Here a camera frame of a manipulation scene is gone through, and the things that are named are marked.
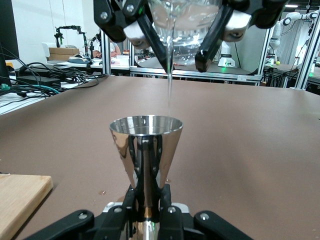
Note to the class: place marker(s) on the stacked cardboard boxes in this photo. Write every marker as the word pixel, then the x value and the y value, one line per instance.
pixel 63 51

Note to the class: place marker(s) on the black monitor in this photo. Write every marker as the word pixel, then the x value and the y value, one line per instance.
pixel 7 37

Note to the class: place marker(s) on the brown table cover sheet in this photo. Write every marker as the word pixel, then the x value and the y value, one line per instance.
pixel 250 150

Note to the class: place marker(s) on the black power adapter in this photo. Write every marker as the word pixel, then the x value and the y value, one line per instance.
pixel 37 80

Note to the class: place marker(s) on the liquid spill puddle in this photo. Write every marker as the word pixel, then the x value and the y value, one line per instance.
pixel 102 192

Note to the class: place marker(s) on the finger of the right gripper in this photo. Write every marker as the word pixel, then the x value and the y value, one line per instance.
pixel 107 20
pixel 262 12

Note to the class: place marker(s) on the aluminium frame post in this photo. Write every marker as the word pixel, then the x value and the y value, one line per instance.
pixel 106 55
pixel 303 75
pixel 132 60
pixel 265 62

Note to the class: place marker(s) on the person resting head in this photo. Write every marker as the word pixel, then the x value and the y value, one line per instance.
pixel 96 53

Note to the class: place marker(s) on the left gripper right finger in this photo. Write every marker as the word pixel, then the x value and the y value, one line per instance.
pixel 172 225

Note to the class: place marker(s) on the white jointed robot arm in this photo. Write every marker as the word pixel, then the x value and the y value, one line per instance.
pixel 276 35

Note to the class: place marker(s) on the steel hourglass jigger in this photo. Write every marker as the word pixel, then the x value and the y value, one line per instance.
pixel 122 150

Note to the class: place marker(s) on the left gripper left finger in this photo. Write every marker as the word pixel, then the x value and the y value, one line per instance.
pixel 75 225

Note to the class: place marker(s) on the aluminium frame rail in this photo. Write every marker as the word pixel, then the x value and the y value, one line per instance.
pixel 225 78

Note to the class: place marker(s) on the small black robot arm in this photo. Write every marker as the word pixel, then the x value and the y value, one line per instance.
pixel 86 42
pixel 58 37

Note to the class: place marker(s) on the small clear glass cup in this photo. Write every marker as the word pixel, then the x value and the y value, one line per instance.
pixel 185 50

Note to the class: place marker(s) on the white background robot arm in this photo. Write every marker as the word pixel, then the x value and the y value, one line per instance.
pixel 226 60

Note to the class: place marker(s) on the wooden cutting board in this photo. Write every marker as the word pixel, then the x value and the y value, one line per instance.
pixel 20 200

